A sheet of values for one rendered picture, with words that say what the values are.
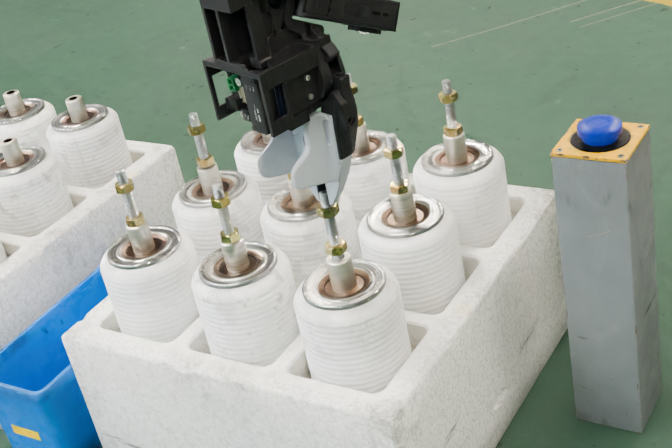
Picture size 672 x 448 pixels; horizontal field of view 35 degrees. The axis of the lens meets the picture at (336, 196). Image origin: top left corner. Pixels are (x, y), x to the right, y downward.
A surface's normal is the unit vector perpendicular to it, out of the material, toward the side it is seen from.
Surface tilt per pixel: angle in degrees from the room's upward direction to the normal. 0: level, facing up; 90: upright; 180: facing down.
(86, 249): 90
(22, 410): 92
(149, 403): 90
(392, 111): 0
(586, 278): 90
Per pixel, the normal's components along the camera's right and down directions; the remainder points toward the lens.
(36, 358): 0.84, 0.07
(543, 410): -0.18, -0.86
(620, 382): -0.51, 0.50
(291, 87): 0.69, 0.24
